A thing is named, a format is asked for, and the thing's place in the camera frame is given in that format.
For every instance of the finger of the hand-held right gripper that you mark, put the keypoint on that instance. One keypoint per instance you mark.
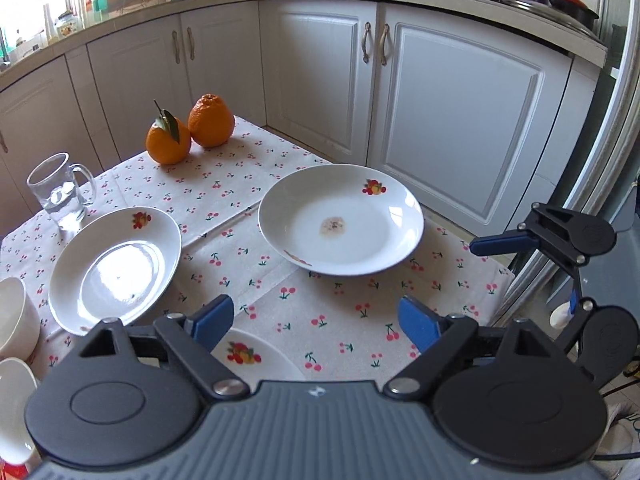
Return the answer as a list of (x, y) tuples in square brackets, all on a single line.
[(500, 245), (582, 320)]

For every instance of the white kitchen cabinets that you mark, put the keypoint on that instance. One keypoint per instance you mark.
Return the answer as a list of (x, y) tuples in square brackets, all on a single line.
[(450, 110)]

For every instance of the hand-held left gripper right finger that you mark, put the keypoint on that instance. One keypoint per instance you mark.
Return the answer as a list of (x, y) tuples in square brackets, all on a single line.
[(415, 322)]

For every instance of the white plate with fruit print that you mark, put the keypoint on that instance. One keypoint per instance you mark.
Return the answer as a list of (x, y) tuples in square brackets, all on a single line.
[(272, 357), (120, 275)]

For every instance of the black pot with red lid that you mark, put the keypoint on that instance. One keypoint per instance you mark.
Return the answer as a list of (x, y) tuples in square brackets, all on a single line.
[(567, 5)]

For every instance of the cherry print tablecloth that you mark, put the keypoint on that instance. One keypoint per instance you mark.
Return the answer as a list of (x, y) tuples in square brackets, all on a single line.
[(320, 305)]

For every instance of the white plate with brown stain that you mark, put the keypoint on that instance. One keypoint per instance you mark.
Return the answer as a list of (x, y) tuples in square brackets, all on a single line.
[(345, 220)]

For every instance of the white ceramic bowl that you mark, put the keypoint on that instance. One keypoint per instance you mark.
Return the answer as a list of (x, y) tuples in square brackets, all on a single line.
[(15, 315), (12, 410)]

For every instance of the glass mug with water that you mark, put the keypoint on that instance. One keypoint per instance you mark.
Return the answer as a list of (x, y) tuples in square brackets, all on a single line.
[(57, 195)]

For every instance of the orange with green leaf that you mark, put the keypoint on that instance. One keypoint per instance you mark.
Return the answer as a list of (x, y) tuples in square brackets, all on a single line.
[(167, 145)]

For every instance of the glass jar with floral print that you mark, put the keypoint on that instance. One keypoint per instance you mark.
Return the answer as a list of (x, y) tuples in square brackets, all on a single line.
[(68, 25)]

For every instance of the orange without leaf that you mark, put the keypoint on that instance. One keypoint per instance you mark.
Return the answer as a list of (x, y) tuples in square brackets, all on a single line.
[(211, 120)]

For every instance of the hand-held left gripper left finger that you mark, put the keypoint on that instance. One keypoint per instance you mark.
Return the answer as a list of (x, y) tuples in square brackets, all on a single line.
[(214, 319)]

